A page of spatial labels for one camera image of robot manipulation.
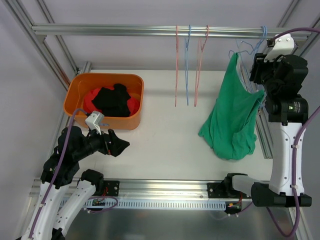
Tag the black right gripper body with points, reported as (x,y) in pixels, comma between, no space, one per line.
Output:
(256,69)

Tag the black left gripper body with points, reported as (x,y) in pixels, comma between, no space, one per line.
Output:
(110,143)

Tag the black tank top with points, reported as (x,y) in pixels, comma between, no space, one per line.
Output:
(113,102)

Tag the red tank top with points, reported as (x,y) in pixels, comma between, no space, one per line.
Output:
(133,104)

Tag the pink hanger with black top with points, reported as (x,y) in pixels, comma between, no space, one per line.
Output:
(200,51)

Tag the blue wire hanger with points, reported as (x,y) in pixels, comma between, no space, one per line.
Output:
(186,64)

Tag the pink wire hanger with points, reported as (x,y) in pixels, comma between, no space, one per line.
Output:
(176,65)

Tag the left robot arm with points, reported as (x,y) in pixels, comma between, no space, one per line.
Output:
(51,220)

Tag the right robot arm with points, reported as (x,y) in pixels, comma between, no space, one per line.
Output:
(288,112)

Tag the blue hanger with green top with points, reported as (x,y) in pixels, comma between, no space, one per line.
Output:
(246,52)

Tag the green tank top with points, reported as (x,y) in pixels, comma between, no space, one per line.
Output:
(230,127)

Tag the orange plastic bin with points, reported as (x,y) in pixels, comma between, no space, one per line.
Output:
(86,82)

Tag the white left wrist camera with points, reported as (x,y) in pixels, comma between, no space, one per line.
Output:
(94,120)

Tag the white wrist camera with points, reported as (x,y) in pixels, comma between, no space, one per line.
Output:
(281,45)
(94,120)

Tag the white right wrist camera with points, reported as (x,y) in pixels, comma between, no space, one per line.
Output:
(281,45)

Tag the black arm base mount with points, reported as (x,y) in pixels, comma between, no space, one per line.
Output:
(111,188)

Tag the white slotted cable duct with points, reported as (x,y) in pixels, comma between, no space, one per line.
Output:
(156,204)

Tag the aluminium hanging rail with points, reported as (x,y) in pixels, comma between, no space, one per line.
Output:
(129,30)

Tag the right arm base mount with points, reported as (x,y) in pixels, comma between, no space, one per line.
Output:
(217,190)

